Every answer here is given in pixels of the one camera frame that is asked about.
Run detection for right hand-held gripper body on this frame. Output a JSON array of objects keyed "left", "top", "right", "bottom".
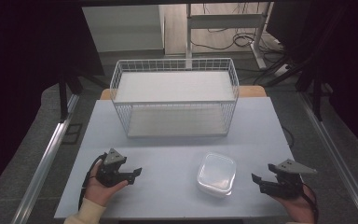
[{"left": 272, "top": 158, "right": 318, "bottom": 201}]

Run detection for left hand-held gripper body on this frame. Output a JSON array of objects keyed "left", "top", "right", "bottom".
[{"left": 95, "top": 147, "right": 128, "bottom": 189}]

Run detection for person's left hand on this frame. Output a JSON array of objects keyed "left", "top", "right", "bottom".
[{"left": 84, "top": 161, "right": 130, "bottom": 207}]

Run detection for person's right hand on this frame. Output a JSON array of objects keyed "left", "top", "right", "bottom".
[{"left": 274, "top": 186, "right": 317, "bottom": 224}]

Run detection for light blue table mat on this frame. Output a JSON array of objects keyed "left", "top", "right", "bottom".
[{"left": 53, "top": 96, "right": 296, "bottom": 220}]

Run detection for clear plastic lidded container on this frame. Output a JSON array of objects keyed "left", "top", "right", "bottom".
[{"left": 196, "top": 151, "right": 238, "bottom": 199}]

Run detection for wooden table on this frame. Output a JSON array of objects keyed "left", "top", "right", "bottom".
[{"left": 100, "top": 85, "right": 268, "bottom": 101}]

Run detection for black stand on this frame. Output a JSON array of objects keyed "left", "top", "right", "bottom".
[
  {"left": 56, "top": 69, "right": 110, "bottom": 123},
  {"left": 262, "top": 3, "right": 349, "bottom": 123}
]

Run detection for white power strip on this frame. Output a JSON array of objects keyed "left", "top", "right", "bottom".
[{"left": 273, "top": 63, "right": 291, "bottom": 77}]

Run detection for black curtain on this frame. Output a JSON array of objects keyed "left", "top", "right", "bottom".
[
  {"left": 0, "top": 0, "right": 106, "bottom": 203},
  {"left": 265, "top": 0, "right": 358, "bottom": 154}
]

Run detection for white cabinet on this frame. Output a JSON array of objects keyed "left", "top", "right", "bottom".
[{"left": 81, "top": 4, "right": 166, "bottom": 54}]

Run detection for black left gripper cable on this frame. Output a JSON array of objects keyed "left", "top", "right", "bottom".
[{"left": 77, "top": 153, "right": 108, "bottom": 211}]

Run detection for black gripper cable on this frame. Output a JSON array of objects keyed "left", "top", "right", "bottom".
[
  {"left": 77, "top": 153, "right": 108, "bottom": 211},
  {"left": 301, "top": 181, "right": 321, "bottom": 224}
]

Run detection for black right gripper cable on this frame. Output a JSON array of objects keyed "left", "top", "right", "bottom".
[{"left": 301, "top": 181, "right": 321, "bottom": 224}]

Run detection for aluminium rail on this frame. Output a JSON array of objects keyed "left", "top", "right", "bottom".
[
  {"left": 297, "top": 91, "right": 358, "bottom": 224},
  {"left": 10, "top": 92, "right": 81, "bottom": 224}
]

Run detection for white wire two-tier rack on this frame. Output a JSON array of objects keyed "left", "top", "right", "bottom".
[{"left": 109, "top": 57, "right": 241, "bottom": 139}]

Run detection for black floor cables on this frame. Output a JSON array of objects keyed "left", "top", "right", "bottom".
[{"left": 189, "top": 2, "right": 293, "bottom": 87}]

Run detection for white metal desk frame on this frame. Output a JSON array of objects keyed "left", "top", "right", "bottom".
[{"left": 185, "top": 1, "right": 275, "bottom": 70}]

